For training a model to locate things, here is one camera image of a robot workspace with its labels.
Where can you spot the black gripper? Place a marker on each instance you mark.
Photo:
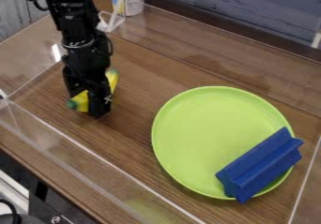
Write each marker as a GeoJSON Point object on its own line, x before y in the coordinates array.
{"type": "Point", "coordinates": [86, 63]}

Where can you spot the yellow toy banana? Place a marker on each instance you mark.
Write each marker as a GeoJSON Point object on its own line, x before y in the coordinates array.
{"type": "Point", "coordinates": [79, 102]}

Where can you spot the blue plastic block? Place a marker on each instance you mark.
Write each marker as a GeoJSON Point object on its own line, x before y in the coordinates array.
{"type": "Point", "coordinates": [261, 165]}

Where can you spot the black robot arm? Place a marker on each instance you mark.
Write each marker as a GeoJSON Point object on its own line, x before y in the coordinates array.
{"type": "Point", "coordinates": [75, 18]}

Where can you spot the green round plate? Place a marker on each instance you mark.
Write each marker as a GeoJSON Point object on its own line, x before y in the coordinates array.
{"type": "Point", "coordinates": [203, 129]}

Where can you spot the clear acrylic enclosure wall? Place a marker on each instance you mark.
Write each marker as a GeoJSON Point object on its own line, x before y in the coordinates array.
{"type": "Point", "coordinates": [96, 159]}

